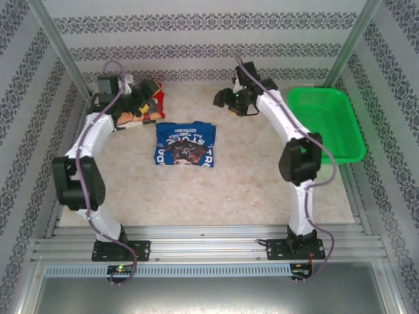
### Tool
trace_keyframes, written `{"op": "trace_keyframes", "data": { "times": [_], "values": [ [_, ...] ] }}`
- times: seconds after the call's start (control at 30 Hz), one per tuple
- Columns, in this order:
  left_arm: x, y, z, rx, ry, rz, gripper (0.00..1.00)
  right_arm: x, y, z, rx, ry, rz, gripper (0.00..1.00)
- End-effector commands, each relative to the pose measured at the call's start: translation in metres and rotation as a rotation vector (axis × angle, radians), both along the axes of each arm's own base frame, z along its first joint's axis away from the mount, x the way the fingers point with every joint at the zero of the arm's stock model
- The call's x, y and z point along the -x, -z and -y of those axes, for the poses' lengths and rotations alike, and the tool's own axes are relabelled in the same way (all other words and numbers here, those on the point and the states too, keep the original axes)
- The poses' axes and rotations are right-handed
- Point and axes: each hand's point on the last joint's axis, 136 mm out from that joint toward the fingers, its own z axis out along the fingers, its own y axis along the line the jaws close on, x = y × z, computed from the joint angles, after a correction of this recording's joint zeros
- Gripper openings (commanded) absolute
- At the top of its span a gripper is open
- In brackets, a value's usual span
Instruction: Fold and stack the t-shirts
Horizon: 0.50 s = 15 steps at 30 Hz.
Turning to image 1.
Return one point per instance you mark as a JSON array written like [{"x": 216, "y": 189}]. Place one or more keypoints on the aluminium side rail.
[
  {"x": 54, "y": 225},
  {"x": 361, "y": 222}
]

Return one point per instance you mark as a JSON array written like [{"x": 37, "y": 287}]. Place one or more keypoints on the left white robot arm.
[{"x": 91, "y": 131}]

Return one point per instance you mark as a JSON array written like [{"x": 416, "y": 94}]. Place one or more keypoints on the aluminium mounting rail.
[{"x": 203, "y": 245}]

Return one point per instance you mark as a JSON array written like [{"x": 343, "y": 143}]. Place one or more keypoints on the grey metal bottom panel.
[{"x": 209, "y": 297}]

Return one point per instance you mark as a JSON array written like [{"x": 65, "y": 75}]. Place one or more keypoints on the aluminium frame post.
[
  {"x": 60, "y": 45},
  {"x": 353, "y": 42}
]

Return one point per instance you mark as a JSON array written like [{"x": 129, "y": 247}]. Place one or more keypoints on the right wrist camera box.
[{"x": 222, "y": 98}]

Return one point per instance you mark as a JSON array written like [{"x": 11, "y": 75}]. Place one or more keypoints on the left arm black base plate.
[{"x": 140, "y": 250}]

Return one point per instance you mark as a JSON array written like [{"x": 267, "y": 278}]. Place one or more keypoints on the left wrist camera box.
[{"x": 149, "y": 90}]

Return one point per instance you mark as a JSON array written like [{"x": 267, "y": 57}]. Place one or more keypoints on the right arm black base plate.
[{"x": 276, "y": 250}]

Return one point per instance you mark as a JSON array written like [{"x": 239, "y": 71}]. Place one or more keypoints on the red teddy bear t-shirt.
[{"x": 157, "y": 103}]

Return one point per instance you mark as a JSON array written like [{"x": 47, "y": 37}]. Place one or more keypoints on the small circuit board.
[
  {"x": 120, "y": 269},
  {"x": 302, "y": 269}
]

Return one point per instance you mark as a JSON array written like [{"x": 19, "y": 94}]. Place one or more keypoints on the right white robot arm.
[{"x": 302, "y": 202}]

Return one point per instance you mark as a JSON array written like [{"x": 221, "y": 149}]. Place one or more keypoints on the green plastic basket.
[{"x": 327, "y": 114}]

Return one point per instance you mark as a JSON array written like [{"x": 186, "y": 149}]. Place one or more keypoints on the blue t-shirt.
[{"x": 163, "y": 131}]

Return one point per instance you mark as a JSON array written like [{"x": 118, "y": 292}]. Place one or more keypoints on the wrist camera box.
[
  {"x": 222, "y": 98},
  {"x": 149, "y": 90}
]

